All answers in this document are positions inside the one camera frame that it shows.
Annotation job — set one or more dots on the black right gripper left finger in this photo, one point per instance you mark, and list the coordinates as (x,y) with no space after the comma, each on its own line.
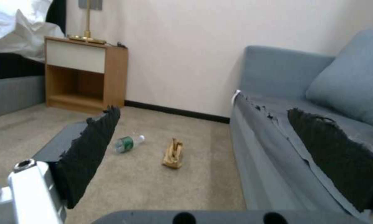
(84,149)

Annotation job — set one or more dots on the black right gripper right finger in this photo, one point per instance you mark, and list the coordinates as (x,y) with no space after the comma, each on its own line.
(335,154)

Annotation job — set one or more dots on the crumpled brown paper garbage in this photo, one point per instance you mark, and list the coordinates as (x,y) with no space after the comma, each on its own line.
(173,154)

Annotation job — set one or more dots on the clear plastic bottle green label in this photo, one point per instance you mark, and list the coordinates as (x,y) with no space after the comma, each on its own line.
(127,143)

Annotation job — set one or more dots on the blue sofa cushion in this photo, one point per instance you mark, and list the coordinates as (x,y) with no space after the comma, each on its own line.
(345,86)

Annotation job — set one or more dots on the grey bed base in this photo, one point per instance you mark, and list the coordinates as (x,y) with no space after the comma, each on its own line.
(15,93)

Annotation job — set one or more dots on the wooden nightstand with white drawer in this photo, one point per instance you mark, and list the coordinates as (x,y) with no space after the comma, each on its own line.
(80,56)

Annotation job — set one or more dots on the black baseboard strip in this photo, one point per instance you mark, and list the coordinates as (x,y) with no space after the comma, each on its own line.
(180,110)

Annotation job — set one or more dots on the blue fabric sofa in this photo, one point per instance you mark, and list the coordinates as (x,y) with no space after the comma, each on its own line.
(267,70)

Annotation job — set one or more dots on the small black item on nightstand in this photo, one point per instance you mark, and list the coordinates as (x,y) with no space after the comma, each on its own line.
(121,44)

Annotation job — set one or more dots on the brass table lamp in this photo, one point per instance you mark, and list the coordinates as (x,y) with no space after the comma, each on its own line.
(87,23)

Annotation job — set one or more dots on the white crumpled bedding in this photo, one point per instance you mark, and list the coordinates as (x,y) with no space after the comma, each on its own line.
(21,30)

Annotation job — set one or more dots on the black headboard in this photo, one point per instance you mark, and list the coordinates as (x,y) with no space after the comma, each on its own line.
(56,14)

